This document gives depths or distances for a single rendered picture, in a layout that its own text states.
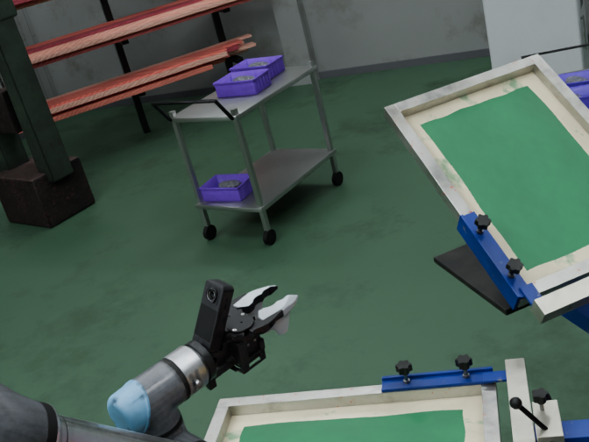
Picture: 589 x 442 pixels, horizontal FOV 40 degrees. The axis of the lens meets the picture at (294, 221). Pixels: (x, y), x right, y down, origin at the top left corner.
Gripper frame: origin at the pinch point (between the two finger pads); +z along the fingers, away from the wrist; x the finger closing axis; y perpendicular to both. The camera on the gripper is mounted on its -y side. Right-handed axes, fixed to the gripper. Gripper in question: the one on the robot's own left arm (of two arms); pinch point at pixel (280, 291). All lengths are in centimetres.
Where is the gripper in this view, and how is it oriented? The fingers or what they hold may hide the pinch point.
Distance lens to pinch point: 140.2
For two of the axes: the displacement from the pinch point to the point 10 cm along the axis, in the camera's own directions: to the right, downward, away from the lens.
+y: 1.4, 8.6, 4.9
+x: 7.1, 2.6, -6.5
